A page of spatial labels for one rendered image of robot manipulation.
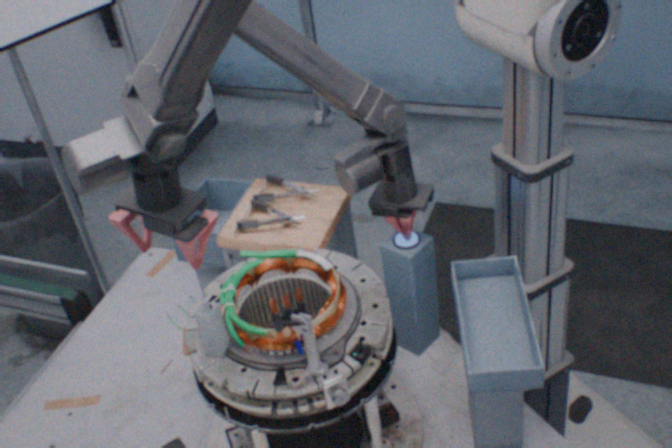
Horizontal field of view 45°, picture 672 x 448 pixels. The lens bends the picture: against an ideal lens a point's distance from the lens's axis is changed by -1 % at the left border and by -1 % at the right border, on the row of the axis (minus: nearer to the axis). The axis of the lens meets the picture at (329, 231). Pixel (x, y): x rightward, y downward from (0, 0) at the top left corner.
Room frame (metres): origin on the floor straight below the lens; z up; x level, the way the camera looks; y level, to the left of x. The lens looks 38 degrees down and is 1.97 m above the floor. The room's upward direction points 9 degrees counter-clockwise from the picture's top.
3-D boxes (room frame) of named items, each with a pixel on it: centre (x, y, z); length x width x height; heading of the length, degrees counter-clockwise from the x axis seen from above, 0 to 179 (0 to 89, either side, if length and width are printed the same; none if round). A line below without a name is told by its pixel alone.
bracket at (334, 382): (0.78, 0.03, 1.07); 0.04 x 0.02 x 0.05; 111
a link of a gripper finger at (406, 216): (1.13, -0.12, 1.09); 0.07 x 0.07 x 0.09; 63
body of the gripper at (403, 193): (1.13, -0.13, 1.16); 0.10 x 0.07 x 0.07; 63
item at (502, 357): (0.89, -0.23, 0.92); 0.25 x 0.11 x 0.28; 173
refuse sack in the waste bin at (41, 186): (2.31, 1.01, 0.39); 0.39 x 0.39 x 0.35
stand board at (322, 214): (1.24, 0.08, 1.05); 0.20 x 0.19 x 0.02; 65
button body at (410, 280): (1.13, -0.13, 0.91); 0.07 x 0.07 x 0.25; 43
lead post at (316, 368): (0.80, 0.05, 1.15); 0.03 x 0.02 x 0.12; 55
